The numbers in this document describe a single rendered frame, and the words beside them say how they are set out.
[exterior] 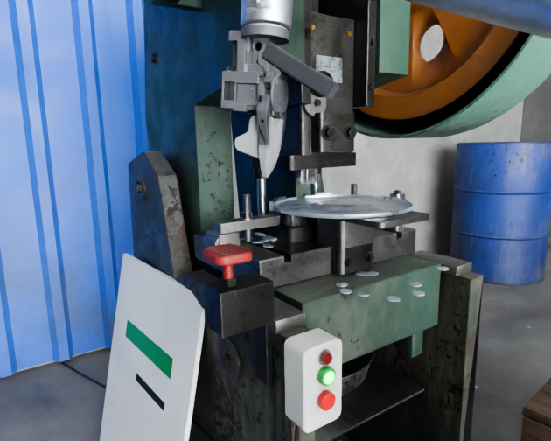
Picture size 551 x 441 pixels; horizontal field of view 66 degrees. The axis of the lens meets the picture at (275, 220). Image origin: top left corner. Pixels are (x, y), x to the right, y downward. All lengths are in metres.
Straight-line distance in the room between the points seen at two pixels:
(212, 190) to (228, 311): 0.49
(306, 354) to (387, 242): 0.44
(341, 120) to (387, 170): 2.04
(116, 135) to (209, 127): 0.95
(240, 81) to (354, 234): 0.40
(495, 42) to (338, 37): 0.35
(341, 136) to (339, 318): 0.37
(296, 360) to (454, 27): 0.89
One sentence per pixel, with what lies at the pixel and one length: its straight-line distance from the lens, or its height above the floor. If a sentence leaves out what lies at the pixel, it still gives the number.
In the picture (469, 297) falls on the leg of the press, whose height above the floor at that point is 0.58.
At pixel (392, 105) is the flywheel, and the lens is 1.26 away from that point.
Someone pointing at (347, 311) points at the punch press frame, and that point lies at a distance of 0.83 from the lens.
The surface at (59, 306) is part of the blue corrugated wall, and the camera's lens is 2.00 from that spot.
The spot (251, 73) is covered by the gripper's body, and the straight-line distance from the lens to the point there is 0.64.
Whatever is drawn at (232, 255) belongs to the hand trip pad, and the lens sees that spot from 0.62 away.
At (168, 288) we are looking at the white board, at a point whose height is 0.56.
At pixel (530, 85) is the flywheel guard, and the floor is 1.03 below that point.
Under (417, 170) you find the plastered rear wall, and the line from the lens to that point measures 3.20.
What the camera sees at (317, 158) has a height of 0.88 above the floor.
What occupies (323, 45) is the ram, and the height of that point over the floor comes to 1.11.
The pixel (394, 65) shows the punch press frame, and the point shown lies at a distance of 1.02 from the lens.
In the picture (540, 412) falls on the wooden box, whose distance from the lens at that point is 1.13.
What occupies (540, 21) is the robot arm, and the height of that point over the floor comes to 1.04.
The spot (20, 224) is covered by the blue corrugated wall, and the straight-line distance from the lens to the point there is 1.94.
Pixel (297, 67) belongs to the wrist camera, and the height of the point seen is 1.02.
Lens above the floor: 0.92
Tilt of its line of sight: 11 degrees down
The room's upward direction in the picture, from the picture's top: 1 degrees counter-clockwise
